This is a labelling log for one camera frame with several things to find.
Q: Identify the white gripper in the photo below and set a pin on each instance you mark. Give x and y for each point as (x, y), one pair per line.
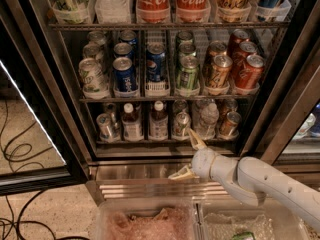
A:
(202, 163)

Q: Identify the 7up can shelf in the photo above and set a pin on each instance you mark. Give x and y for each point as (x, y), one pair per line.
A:
(181, 124)
(180, 106)

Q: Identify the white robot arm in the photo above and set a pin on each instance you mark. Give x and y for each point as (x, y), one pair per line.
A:
(250, 181)

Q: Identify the front bronze can bottom right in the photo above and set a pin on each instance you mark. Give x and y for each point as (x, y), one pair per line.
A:
(230, 124)

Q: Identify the bronze can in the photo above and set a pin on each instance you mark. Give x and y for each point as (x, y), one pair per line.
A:
(227, 105)
(230, 124)

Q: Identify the steel fridge base grille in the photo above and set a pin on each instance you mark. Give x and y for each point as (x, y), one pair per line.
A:
(146, 178)

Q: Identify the rear bronze can bottom right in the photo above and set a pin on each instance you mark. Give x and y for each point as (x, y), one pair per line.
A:
(227, 105)

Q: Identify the front gold can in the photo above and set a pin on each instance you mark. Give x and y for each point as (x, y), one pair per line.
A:
(218, 71)

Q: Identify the gold can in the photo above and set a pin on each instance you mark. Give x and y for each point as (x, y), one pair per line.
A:
(214, 48)
(218, 71)

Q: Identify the front silver can bottom left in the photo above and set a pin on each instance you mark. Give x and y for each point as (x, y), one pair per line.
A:
(106, 127)

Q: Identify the silver can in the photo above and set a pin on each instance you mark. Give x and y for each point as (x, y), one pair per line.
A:
(110, 109)
(106, 127)

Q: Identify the green can in bin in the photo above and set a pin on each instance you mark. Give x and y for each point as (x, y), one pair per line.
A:
(243, 236)

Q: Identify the rear silver can bottom left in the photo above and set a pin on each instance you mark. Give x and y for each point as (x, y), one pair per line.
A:
(110, 109)

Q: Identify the front red coke can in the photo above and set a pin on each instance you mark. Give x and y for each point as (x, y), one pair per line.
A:
(250, 73)

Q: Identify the red coke can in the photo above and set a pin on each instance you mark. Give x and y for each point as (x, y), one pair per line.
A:
(250, 73)
(241, 52)
(236, 37)

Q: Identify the single pepsi can centre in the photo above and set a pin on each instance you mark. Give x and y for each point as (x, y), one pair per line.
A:
(155, 61)

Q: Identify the front blue pepsi can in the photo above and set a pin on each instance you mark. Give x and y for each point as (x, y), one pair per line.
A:
(124, 72)

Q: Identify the blue pepsi can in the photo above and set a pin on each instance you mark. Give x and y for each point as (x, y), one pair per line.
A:
(123, 50)
(124, 72)
(130, 37)

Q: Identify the middle red coke can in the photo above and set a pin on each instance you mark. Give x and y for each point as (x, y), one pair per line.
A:
(241, 52)

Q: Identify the rear gold can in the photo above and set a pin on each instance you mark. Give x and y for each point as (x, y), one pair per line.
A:
(214, 48)

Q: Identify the front white green can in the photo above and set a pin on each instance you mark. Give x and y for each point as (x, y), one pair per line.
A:
(91, 75)

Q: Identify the white green can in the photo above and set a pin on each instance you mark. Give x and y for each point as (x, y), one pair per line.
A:
(98, 38)
(93, 50)
(91, 75)

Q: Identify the middle blue pepsi can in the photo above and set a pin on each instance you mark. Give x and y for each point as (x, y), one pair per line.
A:
(123, 50)

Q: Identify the rear red coke can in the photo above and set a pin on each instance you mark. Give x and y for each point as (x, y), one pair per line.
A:
(236, 37)

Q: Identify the rear blue pepsi can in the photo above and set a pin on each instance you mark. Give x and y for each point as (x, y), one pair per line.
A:
(130, 37)

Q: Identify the middle white green can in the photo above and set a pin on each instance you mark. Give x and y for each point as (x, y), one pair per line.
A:
(93, 50)

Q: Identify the open glass fridge door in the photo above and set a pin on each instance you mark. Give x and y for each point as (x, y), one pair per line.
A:
(42, 133)

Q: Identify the rear white green can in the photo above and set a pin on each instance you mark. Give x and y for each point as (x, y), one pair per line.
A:
(98, 38)

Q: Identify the clear bottle top shelf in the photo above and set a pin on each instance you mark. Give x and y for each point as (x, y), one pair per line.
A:
(113, 11)

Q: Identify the front clear water bottle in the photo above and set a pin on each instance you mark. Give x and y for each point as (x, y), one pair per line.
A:
(207, 121)

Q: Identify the clear water bottle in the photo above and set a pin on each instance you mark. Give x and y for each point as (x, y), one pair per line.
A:
(197, 107)
(207, 121)

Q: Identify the right tea bottle white cap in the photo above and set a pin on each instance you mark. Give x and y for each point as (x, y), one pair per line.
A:
(158, 122)

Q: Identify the tea bottle white cap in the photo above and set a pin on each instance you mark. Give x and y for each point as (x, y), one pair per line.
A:
(131, 123)
(158, 122)

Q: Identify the rear clear water bottle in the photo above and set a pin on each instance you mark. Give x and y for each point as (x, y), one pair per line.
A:
(197, 107)

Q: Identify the left clear plastic bin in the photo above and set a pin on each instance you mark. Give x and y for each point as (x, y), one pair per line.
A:
(158, 218)

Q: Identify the clear plastic bin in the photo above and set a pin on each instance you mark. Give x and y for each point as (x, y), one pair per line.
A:
(158, 218)
(221, 219)

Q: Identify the right clear plastic bin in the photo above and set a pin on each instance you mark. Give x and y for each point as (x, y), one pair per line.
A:
(221, 219)

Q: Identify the left tea bottle white cap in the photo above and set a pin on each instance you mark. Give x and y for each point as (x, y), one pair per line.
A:
(131, 123)

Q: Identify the right coca-cola bottle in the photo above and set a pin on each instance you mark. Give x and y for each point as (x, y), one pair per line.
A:
(191, 10)

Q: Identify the coca-cola bottle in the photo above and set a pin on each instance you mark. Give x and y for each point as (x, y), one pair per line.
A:
(191, 10)
(153, 11)

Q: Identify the left coca-cola bottle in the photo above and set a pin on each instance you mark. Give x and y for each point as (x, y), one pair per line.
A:
(153, 11)

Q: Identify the gold label bottle top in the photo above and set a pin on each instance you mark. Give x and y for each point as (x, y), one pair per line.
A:
(232, 10)

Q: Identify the right fridge door frame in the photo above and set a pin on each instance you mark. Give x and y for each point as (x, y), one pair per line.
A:
(287, 97)

